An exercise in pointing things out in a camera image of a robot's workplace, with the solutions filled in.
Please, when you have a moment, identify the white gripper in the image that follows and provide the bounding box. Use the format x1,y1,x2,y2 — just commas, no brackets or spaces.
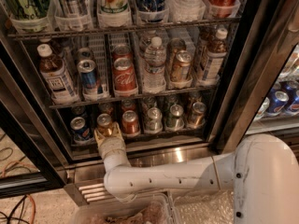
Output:
93,122,130,169

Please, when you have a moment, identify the orange soda can front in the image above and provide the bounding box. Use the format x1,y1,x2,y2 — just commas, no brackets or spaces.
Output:
96,113,113,137

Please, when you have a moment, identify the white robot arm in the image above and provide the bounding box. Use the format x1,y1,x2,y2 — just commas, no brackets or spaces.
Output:
94,126,299,224

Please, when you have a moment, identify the red soda can bottom front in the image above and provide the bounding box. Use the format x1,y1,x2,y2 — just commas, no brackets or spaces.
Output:
121,110,139,135

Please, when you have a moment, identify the blue pepsi can bottom front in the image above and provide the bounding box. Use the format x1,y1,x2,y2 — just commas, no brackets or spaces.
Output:
70,117,92,141

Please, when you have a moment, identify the metal fridge vent grille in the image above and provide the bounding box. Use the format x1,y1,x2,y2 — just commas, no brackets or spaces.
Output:
64,145,233,206

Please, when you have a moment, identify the silver green can bottom front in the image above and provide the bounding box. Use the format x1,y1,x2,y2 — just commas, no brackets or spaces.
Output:
145,107,163,133

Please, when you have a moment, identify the red coca-cola can front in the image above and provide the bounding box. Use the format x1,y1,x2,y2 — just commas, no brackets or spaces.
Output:
113,58,136,91

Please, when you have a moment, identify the red coca-cola can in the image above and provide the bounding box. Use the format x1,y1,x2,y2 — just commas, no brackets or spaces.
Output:
113,58,136,91
112,44,133,61

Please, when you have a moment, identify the blue can middle shelf front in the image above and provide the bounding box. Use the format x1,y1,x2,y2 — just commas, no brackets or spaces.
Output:
77,59,103,95

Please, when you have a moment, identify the blue can shelf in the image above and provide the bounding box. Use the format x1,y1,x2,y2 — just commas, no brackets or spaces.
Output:
77,59,103,95
76,47,94,62

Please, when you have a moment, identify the fridge door left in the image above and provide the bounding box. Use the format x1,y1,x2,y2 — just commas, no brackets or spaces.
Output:
0,35,65,198

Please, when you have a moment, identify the red coca-cola can rear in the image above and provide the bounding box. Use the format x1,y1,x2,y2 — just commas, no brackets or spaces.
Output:
112,44,133,61

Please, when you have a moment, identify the blue can middle shelf rear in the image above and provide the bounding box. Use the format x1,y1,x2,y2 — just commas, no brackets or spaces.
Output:
76,47,94,62

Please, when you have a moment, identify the gold can bottom right front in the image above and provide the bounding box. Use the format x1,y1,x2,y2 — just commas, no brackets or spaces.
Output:
187,102,206,126

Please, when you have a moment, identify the gold can middle shelf front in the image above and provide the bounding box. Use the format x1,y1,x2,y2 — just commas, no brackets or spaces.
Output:
171,50,192,82

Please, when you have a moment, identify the gold can shelf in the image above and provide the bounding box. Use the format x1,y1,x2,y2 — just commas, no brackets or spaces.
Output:
167,37,186,72
171,50,192,82

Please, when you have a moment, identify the gold can middle shelf rear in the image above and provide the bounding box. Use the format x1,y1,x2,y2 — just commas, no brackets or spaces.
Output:
167,37,186,72

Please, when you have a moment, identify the silver can top shelf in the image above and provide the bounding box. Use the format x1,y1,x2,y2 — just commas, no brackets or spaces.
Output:
59,0,88,18

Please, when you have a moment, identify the pepsi can compartment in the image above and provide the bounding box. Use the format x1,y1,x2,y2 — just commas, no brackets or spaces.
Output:
266,91,289,116
281,80,299,114

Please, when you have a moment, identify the pepsi can right compartment rear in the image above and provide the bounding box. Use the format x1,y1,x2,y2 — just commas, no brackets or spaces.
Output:
281,80,299,114

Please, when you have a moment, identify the clear water bottle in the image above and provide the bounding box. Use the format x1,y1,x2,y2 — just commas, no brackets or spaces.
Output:
144,36,166,90

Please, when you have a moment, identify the iced tea bottle left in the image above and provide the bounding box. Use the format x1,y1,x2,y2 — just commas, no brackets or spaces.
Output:
37,44,77,105

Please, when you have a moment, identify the iced tea bottle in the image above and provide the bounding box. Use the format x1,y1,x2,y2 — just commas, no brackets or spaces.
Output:
37,44,77,105
198,27,228,82

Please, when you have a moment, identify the clear plastic bin left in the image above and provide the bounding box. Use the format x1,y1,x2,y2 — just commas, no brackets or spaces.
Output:
69,193,174,224

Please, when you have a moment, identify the clear plastic bin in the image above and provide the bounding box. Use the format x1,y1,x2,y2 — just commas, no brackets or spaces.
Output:
167,190,235,224
69,193,174,224

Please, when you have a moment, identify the clear plastic bin right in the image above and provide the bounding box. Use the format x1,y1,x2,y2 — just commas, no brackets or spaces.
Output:
167,190,235,224

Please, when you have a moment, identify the bubble wrap sheet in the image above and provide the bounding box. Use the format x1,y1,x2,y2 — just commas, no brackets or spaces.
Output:
173,191,235,224

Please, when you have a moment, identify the iced tea bottle right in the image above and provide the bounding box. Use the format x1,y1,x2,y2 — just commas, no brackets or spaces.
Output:
198,27,228,82

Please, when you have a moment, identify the green bottle top left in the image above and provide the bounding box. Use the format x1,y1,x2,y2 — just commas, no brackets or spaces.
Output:
5,0,50,20

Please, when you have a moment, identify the orange cable on floor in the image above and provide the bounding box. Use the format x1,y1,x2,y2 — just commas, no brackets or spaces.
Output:
0,160,39,224

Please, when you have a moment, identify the black cable on floor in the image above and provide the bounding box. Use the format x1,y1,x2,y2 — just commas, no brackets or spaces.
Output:
0,131,31,224

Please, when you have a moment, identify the fridge door frame right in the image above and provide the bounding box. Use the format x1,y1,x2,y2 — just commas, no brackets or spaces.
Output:
205,0,299,153

